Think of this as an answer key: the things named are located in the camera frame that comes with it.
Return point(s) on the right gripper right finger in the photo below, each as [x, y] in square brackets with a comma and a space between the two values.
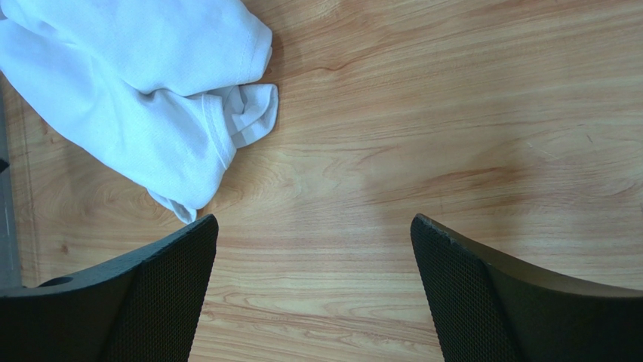
[489, 306]

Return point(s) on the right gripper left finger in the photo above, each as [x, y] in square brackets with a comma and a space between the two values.
[144, 305]

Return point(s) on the white t-shirt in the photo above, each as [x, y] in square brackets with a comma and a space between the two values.
[163, 92]

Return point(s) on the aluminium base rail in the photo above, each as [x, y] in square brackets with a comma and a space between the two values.
[11, 268]

